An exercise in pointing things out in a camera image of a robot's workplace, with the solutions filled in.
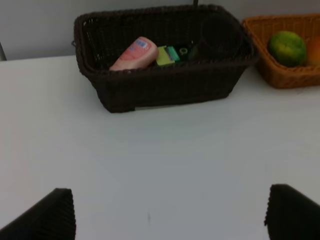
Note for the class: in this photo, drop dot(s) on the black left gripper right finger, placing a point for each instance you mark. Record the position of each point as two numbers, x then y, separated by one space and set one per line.
291 215

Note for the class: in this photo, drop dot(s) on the pink lotion bottle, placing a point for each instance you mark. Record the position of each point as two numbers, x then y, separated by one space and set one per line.
140 54

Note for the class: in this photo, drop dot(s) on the dark brown wicker basket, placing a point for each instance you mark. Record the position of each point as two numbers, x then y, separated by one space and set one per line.
101 37

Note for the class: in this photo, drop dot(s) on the translucent pink plastic cup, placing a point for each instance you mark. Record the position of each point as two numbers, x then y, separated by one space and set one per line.
220 37

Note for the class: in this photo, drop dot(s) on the orange wicker basket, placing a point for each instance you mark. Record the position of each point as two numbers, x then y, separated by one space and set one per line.
261 28

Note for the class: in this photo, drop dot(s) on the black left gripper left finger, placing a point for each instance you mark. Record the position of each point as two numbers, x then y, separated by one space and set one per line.
51 218

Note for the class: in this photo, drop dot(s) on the dark green pump bottle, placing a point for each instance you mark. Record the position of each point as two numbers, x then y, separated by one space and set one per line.
172 54

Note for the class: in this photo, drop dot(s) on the green mango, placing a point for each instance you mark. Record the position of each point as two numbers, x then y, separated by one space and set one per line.
287 48

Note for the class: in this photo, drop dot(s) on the red yellow peach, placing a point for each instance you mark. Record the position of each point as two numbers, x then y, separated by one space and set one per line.
313 51

